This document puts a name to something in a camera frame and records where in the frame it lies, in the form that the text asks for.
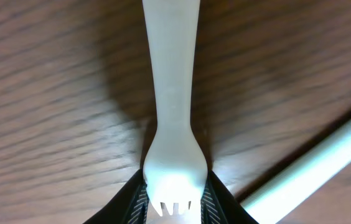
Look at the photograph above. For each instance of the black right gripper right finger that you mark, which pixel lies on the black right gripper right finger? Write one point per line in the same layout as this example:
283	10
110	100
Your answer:
218	205

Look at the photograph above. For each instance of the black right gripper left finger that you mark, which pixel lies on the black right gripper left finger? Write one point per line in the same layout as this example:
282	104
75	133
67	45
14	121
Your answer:
128	206

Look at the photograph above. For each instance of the pale green plastic fork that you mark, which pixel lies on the pale green plastic fork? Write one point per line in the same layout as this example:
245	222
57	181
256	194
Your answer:
293	185

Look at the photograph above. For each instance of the white plastic fork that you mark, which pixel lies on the white plastic fork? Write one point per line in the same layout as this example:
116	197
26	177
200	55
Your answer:
175	168

